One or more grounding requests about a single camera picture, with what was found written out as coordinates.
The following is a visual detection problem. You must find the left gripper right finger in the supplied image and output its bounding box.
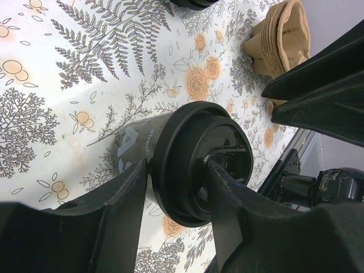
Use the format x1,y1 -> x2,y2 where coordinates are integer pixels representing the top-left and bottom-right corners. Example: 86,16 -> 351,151
207,162 -> 363,272

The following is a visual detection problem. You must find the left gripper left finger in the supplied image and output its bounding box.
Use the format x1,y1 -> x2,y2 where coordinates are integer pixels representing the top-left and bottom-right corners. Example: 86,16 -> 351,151
1,160 -> 147,272

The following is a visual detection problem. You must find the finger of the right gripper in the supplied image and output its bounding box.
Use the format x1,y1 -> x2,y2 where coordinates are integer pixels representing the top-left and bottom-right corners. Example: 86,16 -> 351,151
262,24 -> 363,101
271,71 -> 363,147

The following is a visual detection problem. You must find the black cup lid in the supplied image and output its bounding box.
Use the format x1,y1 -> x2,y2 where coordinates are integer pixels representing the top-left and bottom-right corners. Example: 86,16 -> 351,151
149,101 -> 254,228

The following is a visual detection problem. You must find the black takeout coffee cup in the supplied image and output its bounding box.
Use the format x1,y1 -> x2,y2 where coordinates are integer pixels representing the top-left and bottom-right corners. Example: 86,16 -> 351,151
114,111 -> 173,206

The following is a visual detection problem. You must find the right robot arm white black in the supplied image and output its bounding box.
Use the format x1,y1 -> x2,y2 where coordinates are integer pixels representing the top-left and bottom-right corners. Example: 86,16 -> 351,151
259,23 -> 363,208

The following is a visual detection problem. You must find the floral table mat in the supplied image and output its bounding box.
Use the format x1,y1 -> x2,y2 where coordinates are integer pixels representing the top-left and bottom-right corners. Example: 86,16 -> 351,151
0,0 -> 299,273

